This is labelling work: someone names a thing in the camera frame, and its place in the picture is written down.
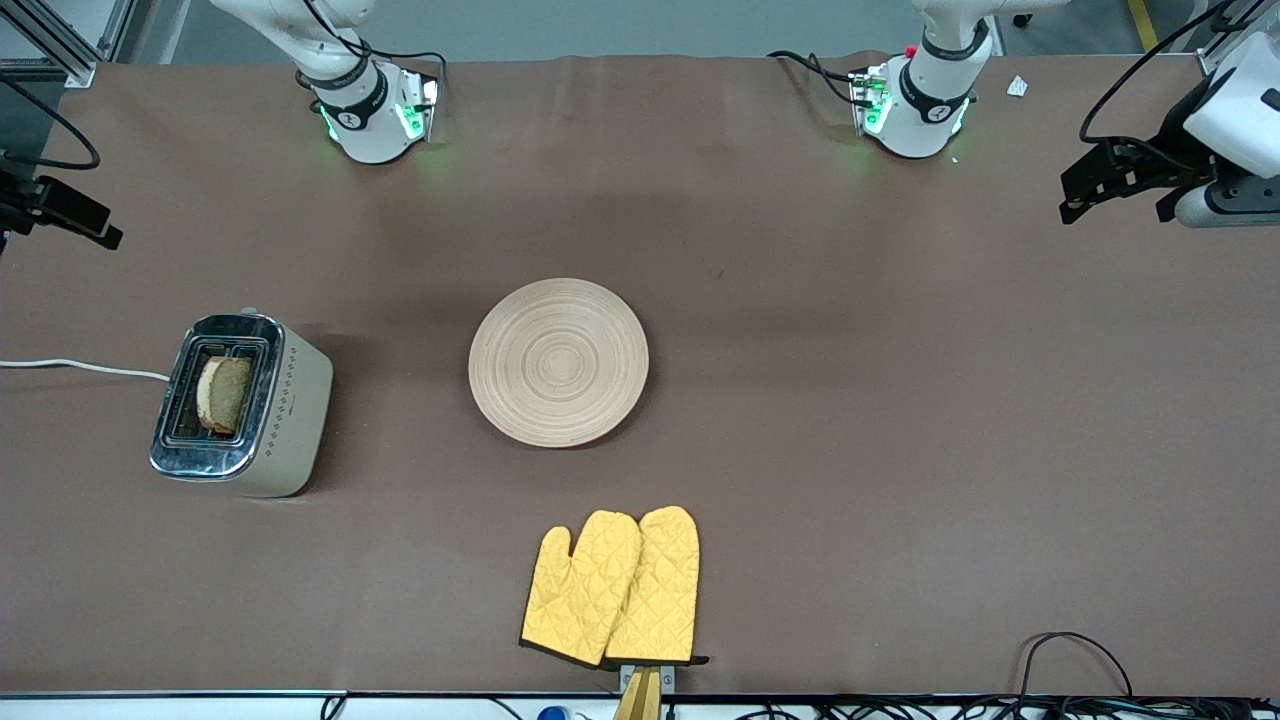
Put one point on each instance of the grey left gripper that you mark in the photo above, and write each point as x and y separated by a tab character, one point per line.
1176	143

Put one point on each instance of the brown crust toast slice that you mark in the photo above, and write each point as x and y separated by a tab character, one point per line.
225	395

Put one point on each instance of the round wooden plate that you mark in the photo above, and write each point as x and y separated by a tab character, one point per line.
558	362

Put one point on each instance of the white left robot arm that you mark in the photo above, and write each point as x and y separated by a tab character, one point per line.
925	105

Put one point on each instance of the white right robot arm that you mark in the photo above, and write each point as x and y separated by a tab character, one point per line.
370	120

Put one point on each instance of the small white paper scrap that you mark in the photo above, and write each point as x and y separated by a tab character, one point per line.
1017	86

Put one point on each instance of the silver beige toaster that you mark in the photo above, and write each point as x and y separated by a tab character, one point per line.
285	420

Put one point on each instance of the brown table cover cloth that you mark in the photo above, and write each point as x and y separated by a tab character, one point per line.
900	400

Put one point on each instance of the yellow oven mitt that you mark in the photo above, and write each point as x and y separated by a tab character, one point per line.
662	590
575	600

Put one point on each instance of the aluminium frame profile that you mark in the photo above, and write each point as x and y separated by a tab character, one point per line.
1230	30
60	40

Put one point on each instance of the wooden stand with grey bracket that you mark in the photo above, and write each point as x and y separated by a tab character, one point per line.
640	695

